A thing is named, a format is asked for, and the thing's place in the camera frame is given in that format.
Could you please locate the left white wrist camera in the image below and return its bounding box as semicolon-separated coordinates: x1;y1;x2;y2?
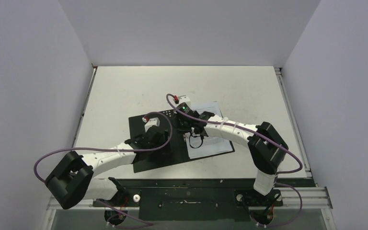
142;117;160;132

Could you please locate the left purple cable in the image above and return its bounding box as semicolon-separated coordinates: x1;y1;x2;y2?
33;112;173;230

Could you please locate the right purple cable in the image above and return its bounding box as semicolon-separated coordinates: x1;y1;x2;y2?
166;93;304;228

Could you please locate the aluminium frame rail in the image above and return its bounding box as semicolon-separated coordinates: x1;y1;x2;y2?
41;187;336;230

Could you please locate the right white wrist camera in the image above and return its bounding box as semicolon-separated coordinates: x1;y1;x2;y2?
173;95;191;107

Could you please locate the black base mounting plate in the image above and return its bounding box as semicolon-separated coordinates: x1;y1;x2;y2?
60;178;286;222

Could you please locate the cream and black file folder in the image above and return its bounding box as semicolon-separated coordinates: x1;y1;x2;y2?
128;101;235;174

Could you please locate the purple cable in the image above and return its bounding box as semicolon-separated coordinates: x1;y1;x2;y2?
33;112;173;230
166;93;304;228

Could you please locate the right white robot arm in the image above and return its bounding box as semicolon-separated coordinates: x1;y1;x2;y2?
175;103;288;206

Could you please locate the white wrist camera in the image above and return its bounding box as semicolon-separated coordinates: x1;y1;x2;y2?
142;117;160;132
173;95;191;107

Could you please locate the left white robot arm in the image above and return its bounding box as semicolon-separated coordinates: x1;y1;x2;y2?
45;126;172;209

